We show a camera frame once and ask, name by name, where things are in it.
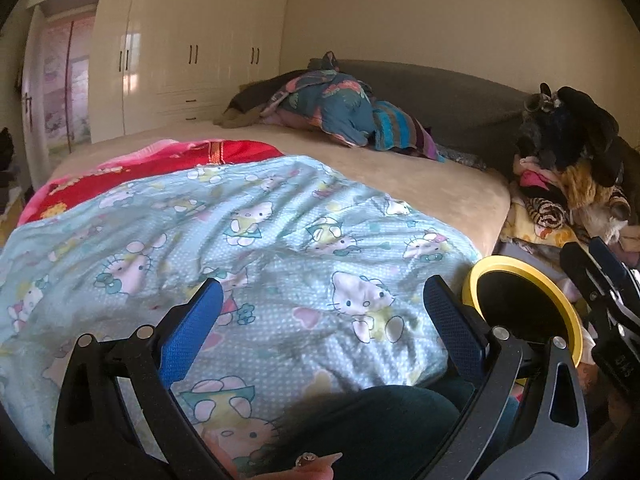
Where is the teal floral crumpled quilt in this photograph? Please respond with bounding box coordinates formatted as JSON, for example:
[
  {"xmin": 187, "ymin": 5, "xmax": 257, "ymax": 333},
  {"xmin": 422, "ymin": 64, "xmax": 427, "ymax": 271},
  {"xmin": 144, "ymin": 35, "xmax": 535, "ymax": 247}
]
[{"xmin": 260, "ymin": 51, "xmax": 375, "ymax": 148}]

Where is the yellow rimmed black trash bin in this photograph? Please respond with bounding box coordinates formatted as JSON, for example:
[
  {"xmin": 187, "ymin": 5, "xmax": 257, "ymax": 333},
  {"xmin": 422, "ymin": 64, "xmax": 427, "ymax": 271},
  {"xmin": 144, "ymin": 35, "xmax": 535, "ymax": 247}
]
[{"xmin": 462, "ymin": 256, "xmax": 584, "ymax": 365}]

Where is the red pink blanket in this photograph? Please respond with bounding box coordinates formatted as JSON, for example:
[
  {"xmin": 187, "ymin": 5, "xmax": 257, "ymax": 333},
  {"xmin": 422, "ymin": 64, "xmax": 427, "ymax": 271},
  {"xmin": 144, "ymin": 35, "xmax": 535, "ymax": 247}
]
[{"xmin": 18, "ymin": 139, "xmax": 282, "ymax": 226}]

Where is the white open door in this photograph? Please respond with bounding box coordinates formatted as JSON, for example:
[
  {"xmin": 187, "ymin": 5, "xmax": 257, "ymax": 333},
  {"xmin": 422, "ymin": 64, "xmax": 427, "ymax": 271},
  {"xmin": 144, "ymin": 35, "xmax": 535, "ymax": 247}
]
[{"xmin": 22, "ymin": 6, "xmax": 51, "ymax": 191}]

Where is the light blue Hello Kitty quilt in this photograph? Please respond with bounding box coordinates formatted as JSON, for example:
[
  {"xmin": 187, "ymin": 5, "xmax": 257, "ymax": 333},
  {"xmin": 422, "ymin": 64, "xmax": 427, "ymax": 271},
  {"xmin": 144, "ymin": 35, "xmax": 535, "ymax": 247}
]
[{"xmin": 1, "ymin": 156, "xmax": 480, "ymax": 474}]

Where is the beige bed mattress cover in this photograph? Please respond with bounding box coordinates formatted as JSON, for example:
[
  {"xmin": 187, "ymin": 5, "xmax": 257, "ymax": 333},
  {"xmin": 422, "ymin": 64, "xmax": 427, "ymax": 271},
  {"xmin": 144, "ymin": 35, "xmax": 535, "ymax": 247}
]
[{"xmin": 52, "ymin": 122, "xmax": 510, "ymax": 256}]

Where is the white glossy wardrobe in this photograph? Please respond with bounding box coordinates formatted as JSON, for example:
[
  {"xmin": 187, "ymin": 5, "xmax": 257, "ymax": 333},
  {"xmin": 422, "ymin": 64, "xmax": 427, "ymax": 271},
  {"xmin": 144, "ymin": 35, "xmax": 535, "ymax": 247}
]
[{"xmin": 29, "ymin": 0, "xmax": 288, "ymax": 143}]

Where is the dark brown garment on bed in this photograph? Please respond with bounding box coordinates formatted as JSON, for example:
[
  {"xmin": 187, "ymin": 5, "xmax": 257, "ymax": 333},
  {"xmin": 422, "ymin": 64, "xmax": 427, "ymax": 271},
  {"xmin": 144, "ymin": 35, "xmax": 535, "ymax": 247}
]
[{"xmin": 214, "ymin": 70, "xmax": 306, "ymax": 129}]

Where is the pile of clothes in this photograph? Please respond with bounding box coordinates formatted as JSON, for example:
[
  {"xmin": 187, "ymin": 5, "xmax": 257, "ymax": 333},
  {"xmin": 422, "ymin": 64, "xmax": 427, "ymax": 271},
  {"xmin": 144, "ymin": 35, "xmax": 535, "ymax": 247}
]
[{"xmin": 500, "ymin": 155, "xmax": 639, "ymax": 255}]

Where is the grey upholstered headboard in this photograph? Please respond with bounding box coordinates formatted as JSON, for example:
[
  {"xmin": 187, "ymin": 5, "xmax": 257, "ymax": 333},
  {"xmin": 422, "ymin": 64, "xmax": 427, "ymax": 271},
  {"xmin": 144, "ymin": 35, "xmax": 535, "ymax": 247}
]
[{"xmin": 338, "ymin": 60, "xmax": 527, "ymax": 177}]

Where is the black plush toy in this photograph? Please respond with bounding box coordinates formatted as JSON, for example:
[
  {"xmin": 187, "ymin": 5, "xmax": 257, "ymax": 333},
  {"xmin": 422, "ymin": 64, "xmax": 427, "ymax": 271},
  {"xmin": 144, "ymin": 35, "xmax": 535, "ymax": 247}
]
[{"xmin": 516, "ymin": 82, "xmax": 637, "ymax": 188}]

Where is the person's left hand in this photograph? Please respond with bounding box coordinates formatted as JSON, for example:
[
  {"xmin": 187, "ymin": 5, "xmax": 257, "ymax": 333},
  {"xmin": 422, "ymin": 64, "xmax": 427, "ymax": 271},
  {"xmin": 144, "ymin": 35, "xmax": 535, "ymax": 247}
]
[{"xmin": 199, "ymin": 439, "xmax": 344, "ymax": 480}]

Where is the black bag on floor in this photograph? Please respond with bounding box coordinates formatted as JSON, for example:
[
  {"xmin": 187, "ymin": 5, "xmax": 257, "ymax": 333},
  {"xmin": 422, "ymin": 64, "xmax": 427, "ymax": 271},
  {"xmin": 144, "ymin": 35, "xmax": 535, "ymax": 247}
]
[{"xmin": 0, "ymin": 127, "xmax": 15, "ymax": 207}]

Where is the striped colourful blanket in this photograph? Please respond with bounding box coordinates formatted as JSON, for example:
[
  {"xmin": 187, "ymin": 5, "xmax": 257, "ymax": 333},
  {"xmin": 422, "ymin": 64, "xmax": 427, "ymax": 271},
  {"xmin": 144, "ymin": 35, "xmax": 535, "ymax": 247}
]
[{"xmin": 371, "ymin": 100, "xmax": 444, "ymax": 162}]

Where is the pink Hello Kitty sliding door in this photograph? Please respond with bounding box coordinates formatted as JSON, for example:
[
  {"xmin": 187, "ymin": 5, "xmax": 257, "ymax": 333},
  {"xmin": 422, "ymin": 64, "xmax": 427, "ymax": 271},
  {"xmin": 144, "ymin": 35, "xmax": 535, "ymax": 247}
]
[{"xmin": 42, "ymin": 13, "xmax": 94, "ymax": 158}]

